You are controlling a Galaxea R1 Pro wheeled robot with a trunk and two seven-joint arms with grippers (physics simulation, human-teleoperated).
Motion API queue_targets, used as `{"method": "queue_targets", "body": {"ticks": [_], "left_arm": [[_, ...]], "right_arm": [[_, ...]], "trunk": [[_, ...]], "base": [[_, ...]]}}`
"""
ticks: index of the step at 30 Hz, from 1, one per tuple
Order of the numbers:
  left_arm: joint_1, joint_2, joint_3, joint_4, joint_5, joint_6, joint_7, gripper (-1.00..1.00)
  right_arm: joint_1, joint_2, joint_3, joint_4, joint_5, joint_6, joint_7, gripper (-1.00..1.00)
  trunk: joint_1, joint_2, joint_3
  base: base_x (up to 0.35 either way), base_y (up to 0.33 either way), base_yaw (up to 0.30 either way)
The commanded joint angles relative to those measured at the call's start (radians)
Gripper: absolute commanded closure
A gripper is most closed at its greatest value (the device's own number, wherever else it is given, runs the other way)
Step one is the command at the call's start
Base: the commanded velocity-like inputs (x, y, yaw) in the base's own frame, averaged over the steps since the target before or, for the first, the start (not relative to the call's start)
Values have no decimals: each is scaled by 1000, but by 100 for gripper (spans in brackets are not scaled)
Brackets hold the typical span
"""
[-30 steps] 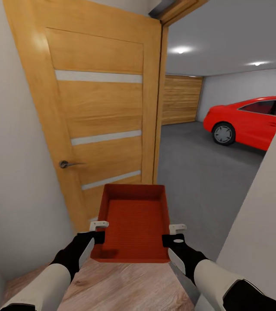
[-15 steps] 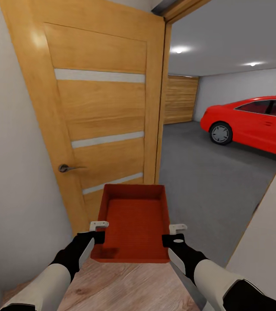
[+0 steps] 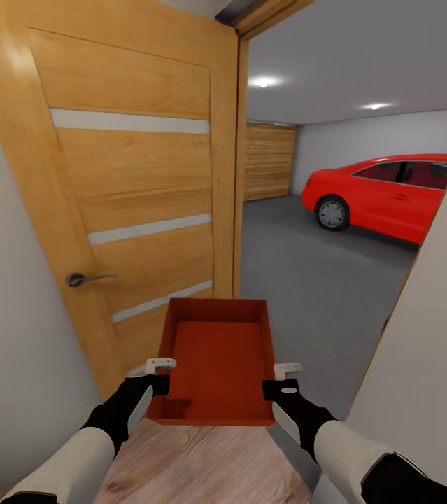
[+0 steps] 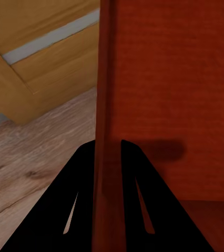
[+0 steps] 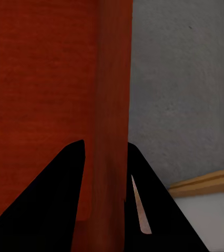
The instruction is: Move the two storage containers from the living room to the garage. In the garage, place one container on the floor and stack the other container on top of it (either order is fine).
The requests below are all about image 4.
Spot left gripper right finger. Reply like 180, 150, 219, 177
121, 140, 215, 252

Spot storage box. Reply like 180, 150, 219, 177
91, 0, 224, 252

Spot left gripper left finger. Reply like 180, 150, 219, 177
0, 140, 95, 252

